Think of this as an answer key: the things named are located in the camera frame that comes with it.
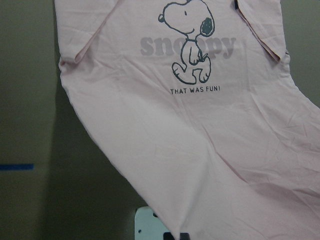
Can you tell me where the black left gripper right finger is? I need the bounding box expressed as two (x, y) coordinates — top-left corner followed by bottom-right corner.
(179, 232), (190, 240)

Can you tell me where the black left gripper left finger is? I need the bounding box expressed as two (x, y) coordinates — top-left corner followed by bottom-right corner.
(163, 232), (175, 240)

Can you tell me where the pink Snoopy t-shirt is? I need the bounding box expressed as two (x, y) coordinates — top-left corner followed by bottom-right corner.
(54, 0), (320, 240)

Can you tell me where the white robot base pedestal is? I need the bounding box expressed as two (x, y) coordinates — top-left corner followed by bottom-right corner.
(134, 206), (170, 240)

